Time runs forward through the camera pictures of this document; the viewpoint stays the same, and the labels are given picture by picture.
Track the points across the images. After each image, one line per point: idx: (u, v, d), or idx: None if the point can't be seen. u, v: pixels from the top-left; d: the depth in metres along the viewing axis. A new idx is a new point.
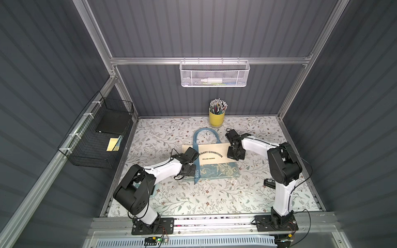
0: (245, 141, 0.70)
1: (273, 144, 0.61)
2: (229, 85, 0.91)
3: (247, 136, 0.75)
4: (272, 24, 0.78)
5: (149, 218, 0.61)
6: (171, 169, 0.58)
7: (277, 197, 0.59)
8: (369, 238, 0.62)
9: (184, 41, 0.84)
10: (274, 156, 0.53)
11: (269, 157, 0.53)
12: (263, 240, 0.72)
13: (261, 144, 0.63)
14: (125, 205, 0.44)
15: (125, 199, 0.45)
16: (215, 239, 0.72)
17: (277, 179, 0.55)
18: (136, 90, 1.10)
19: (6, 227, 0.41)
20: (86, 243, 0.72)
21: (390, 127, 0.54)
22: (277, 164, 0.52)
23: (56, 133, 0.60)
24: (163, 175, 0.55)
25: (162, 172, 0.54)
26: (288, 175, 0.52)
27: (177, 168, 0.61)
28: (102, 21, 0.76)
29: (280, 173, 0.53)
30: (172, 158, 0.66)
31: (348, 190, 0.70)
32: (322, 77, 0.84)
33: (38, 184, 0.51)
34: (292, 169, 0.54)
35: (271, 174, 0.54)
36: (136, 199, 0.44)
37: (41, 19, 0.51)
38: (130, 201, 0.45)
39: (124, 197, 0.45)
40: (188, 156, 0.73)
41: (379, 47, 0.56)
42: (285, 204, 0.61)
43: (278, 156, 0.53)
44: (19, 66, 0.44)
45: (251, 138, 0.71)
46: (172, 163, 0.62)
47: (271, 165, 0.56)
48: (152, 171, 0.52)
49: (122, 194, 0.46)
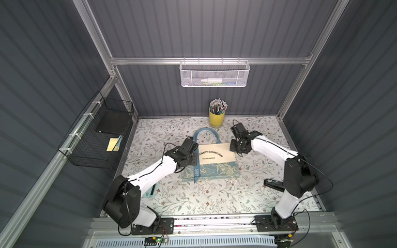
0: (256, 142, 0.63)
1: (290, 152, 0.54)
2: (229, 85, 0.91)
3: (258, 138, 0.65)
4: (272, 24, 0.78)
5: (147, 220, 0.60)
6: (162, 172, 0.53)
7: (282, 202, 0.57)
8: (369, 239, 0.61)
9: (184, 41, 0.84)
10: (292, 168, 0.47)
11: (286, 168, 0.52)
12: (263, 240, 0.72)
13: (277, 151, 0.56)
14: (114, 219, 0.42)
15: (113, 213, 0.43)
16: (215, 239, 0.72)
17: (292, 191, 0.51)
18: (136, 90, 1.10)
19: (6, 227, 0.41)
20: (86, 243, 0.72)
21: (390, 127, 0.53)
22: (294, 175, 0.47)
23: (57, 133, 0.60)
24: (153, 182, 0.50)
25: (151, 179, 0.49)
26: (305, 189, 0.47)
27: (168, 170, 0.55)
28: (102, 21, 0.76)
29: (295, 185, 0.49)
30: (162, 159, 0.57)
31: (348, 190, 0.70)
32: (322, 77, 0.84)
33: (38, 184, 0.51)
34: (309, 181, 0.49)
35: (286, 186, 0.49)
36: (124, 214, 0.41)
37: (41, 19, 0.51)
38: (118, 215, 0.41)
39: (112, 211, 0.43)
40: (185, 149, 0.65)
41: (379, 47, 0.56)
42: (289, 210, 0.60)
43: (296, 168, 0.47)
44: (18, 66, 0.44)
45: (263, 140, 0.62)
46: (164, 166, 0.55)
47: (287, 176, 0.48)
48: (139, 182, 0.46)
49: (109, 207, 0.44)
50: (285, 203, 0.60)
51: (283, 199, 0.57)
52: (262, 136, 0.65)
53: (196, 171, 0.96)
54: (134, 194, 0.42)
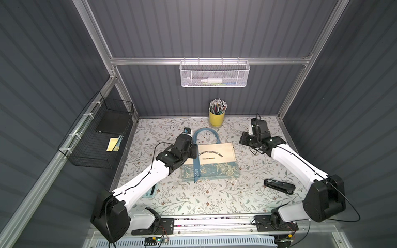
0: (277, 152, 0.56)
1: (319, 173, 0.46)
2: (229, 85, 0.91)
3: (284, 148, 0.57)
4: (272, 24, 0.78)
5: (146, 223, 0.60)
6: (153, 180, 0.50)
7: (290, 211, 0.60)
8: (370, 239, 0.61)
9: (184, 41, 0.84)
10: (320, 195, 0.42)
11: (311, 191, 0.46)
12: (263, 240, 0.72)
13: (301, 168, 0.49)
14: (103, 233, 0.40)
15: (102, 228, 0.41)
16: (215, 239, 0.72)
17: (311, 212, 0.47)
18: (136, 90, 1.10)
19: (6, 227, 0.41)
20: (86, 243, 0.72)
21: (390, 127, 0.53)
22: (320, 202, 0.42)
23: (57, 133, 0.60)
24: (143, 191, 0.47)
25: (139, 188, 0.46)
26: (327, 215, 0.42)
27: (159, 176, 0.52)
28: (102, 21, 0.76)
29: (318, 213, 0.44)
30: (152, 167, 0.53)
31: (348, 190, 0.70)
32: (322, 77, 0.84)
33: (38, 184, 0.51)
34: (334, 208, 0.42)
35: (305, 205, 0.51)
36: (110, 230, 0.39)
37: (41, 19, 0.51)
38: (105, 230, 0.39)
39: (100, 226, 0.41)
40: (178, 149, 0.59)
41: (379, 47, 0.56)
42: (293, 217, 0.59)
43: (325, 196, 0.41)
44: (18, 66, 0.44)
45: (288, 154, 0.54)
46: (154, 173, 0.51)
47: (311, 199, 0.45)
48: (124, 196, 0.43)
49: (97, 222, 0.42)
50: (293, 212, 0.58)
51: (292, 208, 0.59)
52: (286, 147, 0.57)
53: (196, 171, 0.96)
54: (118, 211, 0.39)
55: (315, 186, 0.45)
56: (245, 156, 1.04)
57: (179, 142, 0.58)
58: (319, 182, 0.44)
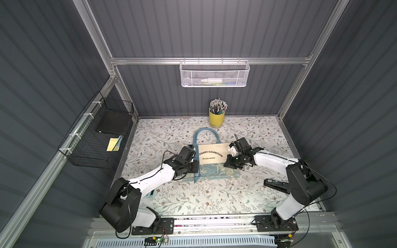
0: (258, 156, 0.65)
1: (291, 159, 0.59)
2: (229, 85, 0.91)
3: (260, 150, 0.69)
4: (272, 24, 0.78)
5: (147, 221, 0.60)
6: (161, 177, 0.54)
7: (284, 205, 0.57)
8: (370, 239, 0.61)
9: (184, 41, 0.84)
10: (295, 174, 0.47)
11: (290, 176, 0.49)
12: (263, 240, 0.72)
13: (278, 159, 0.57)
14: (111, 223, 0.42)
15: (111, 216, 0.42)
16: (215, 239, 0.72)
17: (300, 199, 0.49)
18: (136, 90, 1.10)
19: (6, 227, 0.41)
20: (86, 243, 0.72)
21: (390, 127, 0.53)
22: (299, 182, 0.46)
23: (57, 133, 0.60)
24: (153, 185, 0.51)
25: (151, 183, 0.50)
26: (312, 195, 0.46)
27: (167, 176, 0.57)
28: (102, 21, 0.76)
29: (303, 193, 0.46)
30: (162, 166, 0.60)
31: (348, 190, 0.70)
32: (322, 77, 0.84)
33: (37, 184, 0.51)
34: (316, 186, 0.47)
35: (294, 195, 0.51)
36: (120, 216, 0.41)
37: (41, 18, 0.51)
38: (116, 218, 0.41)
39: (110, 214, 0.43)
40: (182, 157, 0.67)
41: (379, 47, 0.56)
42: (291, 212, 0.59)
43: (301, 176, 0.47)
44: (18, 66, 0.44)
45: (265, 153, 0.65)
46: (162, 172, 0.56)
47: (294, 184, 0.49)
48: (139, 185, 0.48)
49: (107, 211, 0.43)
50: (287, 206, 0.60)
51: (286, 202, 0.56)
52: (263, 150, 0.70)
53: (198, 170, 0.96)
54: (134, 196, 0.43)
55: (287, 169, 0.51)
56: None
57: (184, 152, 0.67)
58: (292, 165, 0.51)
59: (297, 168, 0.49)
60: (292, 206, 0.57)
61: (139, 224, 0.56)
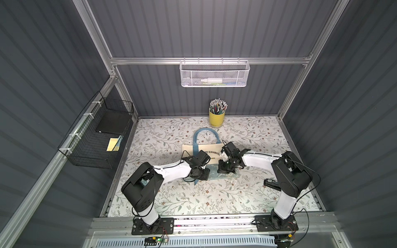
0: (246, 157, 0.67)
1: (276, 155, 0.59)
2: (229, 85, 0.91)
3: (247, 151, 0.72)
4: (272, 24, 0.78)
5: (149, 218, 0.60)
6: (179, 171, 0.58)
7: (279, 203, 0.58)
8: (370, 239, 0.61)
9: (184, 41, 0.84)
10: (280, 168, 0.49)
11: (275, 171, 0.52)
12: (263, 240, 0.72)
13: (264, 156, 0.61)
14: (131, 201, 0.45)
15: (132, 195, 0.46)
16: (215, 239, 0.72)
17: (289, 191, 0.50)
18: (136, 90, 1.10)
19: (6, 227, 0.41)
20: (86, 243, 0.72)
21: (390, 127, 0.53)
22: (285, 175, 0.48)
23: (56, 133, 0.60)
24: (171, 176, 0.54)
25: (170, 174, 0.53)
26: (300, 187, 0.48)
27: (185, 171, 0.60)
28: (102, 21, 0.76)
29: (291, 185, 0.48)
30: (182, 160, 0.66)
31: (348, 190, 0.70)
32: (322, 77, 0.84)
33: (37, 184, 0.51)
34: (302, 179, 0.50)
35: (283, 188, 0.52)
36: (142, 197, 0.45)
37: (41, 18, 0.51)
38: (136, 198, 0.45)
39: (131, 194, 0.46)
40: (198, 159, 0.72)
41: (379, 47, 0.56)
42: (288, 208, 0.59)
43: (286, 169, 0.50)
44: (18, 66, 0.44)
45: (251, 152, 0.69)
46: (178, 167, 0.59)
47: (280, 178, 0.51)
48: (161, 172, 0.51)
49: (130, 189, 0.47)
50: (282, 203, 0.60)
51: (280, 200, 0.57)
52: (250, 150, 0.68)
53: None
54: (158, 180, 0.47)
55: (272, 164, 0.54)
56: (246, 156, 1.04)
57: (201, 154, 0.72)
58: (276, 159, 0.55)
59: (281, 162, 0.53)
60: (285, 201, 0.58)
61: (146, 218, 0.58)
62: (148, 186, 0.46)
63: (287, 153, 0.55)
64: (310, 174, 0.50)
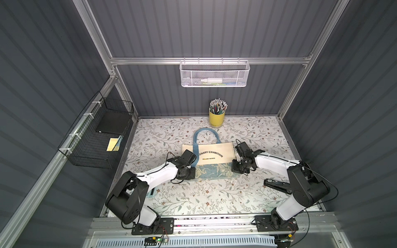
0: (259, 158, 0.65)
1: (292, 162, 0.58)
2: (229, 85, 0.91)
3: (261, 153, 0.69)
4: (272, 24, 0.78)
5: (147, 220, 0.60)
6: (166, 173, 0.57)
7: (284, 206, 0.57)
8: (370, 238, 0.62)
9: (184, 41, 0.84)
10: (296, 175, 0.47)
11: (291, 177, 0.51)
12: (263, 240, 0.72)
13: (278, 161, 0.58)
14: (118, 214, 0.43)
15: (118, 208, 0.44)
16: (215, 239, 0.72)
17: (302, 200, 0.48)
18: (136, 90, 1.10)
19: (7, 227, 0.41)
20: (86, 243, 0.72)
21: (390, 127, 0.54)
22: (302, 184, 0.46)
23: (57, 133, 0.60)
24: (157, 181, 0.53)
25: (156, 179, 0.52)
26: (315, 197, 0.45)
27: (171, 172, 0.59)
28: (102, 21, 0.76)
29: (305, 194, 0.46)
30: (168, 162, 0.64)
31: (348, 190, 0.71)
32: (322, 77, 0.84)
33: (37, 184, 0.51)
34: (318, 188, 0.47)
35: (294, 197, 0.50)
36: (127, 208, 0.42)
37: (41, 18, 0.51)
38: (122, 210, 0.43)
39: (117, 206, 0.44)
40: (185, 159, 0.71)
41: (379, 47, 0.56)
42: (292, 213, 0.58)
43: (302, 177, 0.47)
44: (18, 66, 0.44)
45: (265, 155, 0.65)
46: (165, 168, 0.59)
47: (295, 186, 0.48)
48: (146, 179, 0.50)
49: (114, 202, 0.45)
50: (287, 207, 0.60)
51: (286, 203, 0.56)
52: (264, 152, 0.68)
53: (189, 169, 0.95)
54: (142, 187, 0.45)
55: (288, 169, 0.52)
56: None
57: (187, 154, 0.71)
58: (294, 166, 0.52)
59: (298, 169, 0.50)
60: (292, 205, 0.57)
61: (142, 221, 0.57)
62: (132, 196, 0.43)
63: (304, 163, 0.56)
64: (327, 186, 0.47)
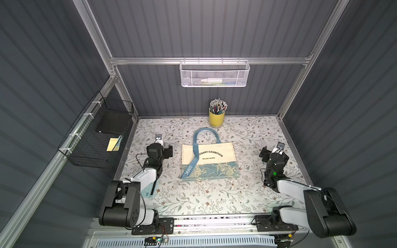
0: (281, 183, 0.64)
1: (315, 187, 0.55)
2: (229, 85, 0.91)
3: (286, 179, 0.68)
4: (272, 24, 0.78)
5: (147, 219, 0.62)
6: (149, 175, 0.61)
7: (290, 212, 0.61)
8: (369, 239, 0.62)
9: (184, 41, 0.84)
10: (312, 198, 0.45)
11: (307, 201, 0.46)
12: (263, 240, 0.72)
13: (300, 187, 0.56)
14: (119, 222, 0.42)
15: (117, 216, 0.42)
16: (215, 239, 0.72)
17: (316, 229, 0.45)
18: (136, 90, 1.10)
19: (6, 227, 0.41)
20: (86, 243, 0.72)
21: (390, 127, 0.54)
22: (317, 209, 0.44)
23: (56, 133, 0.60)
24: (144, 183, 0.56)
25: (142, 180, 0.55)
26: (331, 230, 0.41)
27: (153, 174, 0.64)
28: (102, 20, 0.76)
29: (321, 223, 0.43)
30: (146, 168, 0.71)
31: (348, 190, 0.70)
32: (322, 77, 0.84)
33: (38, 184, 0.51)
34: (337, 221, 0.42)
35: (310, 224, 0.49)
36: (130, 208, 0.43)
37: (41, 18, 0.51)
38: (122, 214, 0.43)
39: (115, 216, 0.43)
40: (154, 157, 0.69)
41: (379, 47, 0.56)
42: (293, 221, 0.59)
43: (320, 202, 0.45)
44: (18, 66, 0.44)
45: (289, 181, 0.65)
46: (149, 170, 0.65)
47: (311, 211, 0.46)
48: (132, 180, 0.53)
49: (110, 215, 0.43)
50: (292, 215, 0.59)
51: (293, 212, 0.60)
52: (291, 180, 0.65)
53: (189, 169, 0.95)
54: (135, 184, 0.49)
55: (305, 193, 0.51)
56: (254, 153, 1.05)
57: (153, 152, 0.68)
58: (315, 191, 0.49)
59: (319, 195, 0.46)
60: (301, 220, 0.55)
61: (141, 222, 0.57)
62: (127, 196, 0.44)
63: (327, 189, 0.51)
64: (351, 222, 0.42)
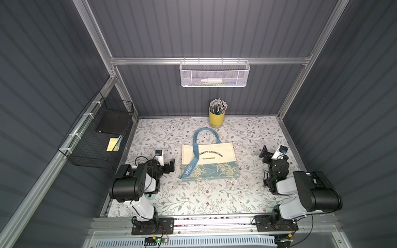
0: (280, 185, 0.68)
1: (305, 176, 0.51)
2: (229, 85, 0.91)
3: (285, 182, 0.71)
4: (272, 24, 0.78)
5: (148, 213, 0.63)
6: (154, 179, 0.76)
7: (288, 204, 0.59)
8: (369, 238, 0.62)
9: (184, 41, 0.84)
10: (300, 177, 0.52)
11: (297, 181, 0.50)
12: (263, 240, 0.72)
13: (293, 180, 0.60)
14: (127, 187, 0.47)
15: (126, 182, 0.49)
16: (215, 239, 0.72)
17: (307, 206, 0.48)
18: (136, 90, 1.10)
19: (7, 227, 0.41)
20: (86, 243, 0.72)
21: (390, 127, 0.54)
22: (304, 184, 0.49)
23: (56, 133, 0.60)
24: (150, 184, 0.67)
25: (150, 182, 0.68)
26: (320, 202, 0.44)
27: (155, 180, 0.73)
28: (102, 20, 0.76)
29: (309, 196, 0.47)
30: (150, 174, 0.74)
31: (348, 190, 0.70)
32: (321, 77, 0.86)
33: (38, 184, 0.51)
34: (326, 194, 0.46)
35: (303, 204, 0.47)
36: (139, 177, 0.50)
37: (41, 19, 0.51)
38: (131, 181, 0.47)
39: (124, 182, 0.49)
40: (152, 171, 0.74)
41: (379, 47, 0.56)
42: (290, 214, 0.61)
43: (308, 180, 0.50)
44: (18, 66, 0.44)
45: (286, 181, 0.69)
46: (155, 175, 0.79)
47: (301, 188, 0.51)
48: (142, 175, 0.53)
49: (119, 182, 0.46)
50: (291, 207, 0.61)
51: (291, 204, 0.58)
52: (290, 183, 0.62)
53: (189, 169, 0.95)
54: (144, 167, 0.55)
55: (294, 173, 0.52)
56: (253, 153, 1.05)
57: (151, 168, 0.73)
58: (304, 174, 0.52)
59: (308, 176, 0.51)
60: (296, 208, 0.57)
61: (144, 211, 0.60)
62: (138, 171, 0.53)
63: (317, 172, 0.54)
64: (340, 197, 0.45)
